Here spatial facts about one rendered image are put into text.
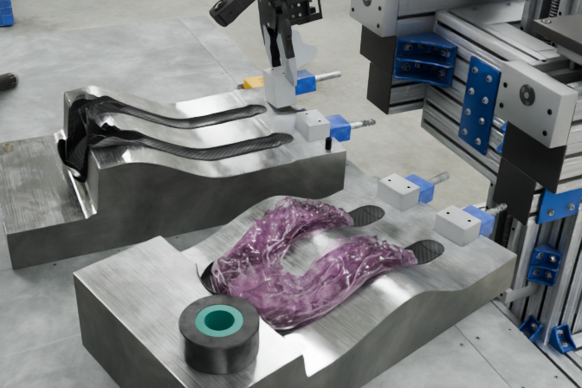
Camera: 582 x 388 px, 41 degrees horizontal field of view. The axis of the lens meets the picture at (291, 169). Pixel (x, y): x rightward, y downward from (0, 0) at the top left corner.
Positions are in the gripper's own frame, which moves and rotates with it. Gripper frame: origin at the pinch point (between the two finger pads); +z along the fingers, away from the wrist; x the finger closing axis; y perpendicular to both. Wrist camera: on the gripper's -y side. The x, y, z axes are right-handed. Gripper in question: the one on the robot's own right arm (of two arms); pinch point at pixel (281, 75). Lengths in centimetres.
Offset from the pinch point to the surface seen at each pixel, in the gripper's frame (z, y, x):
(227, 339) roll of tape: 3, -30, -56
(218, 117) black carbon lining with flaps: 4.2, -11.9, 0.8
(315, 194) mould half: 14.0, -3.9, -16.7
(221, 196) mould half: 8.7, -18.6, -17.3
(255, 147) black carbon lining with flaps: 6.1, -10.2, -10.6
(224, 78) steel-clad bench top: 9.5, -0.4, 33.5
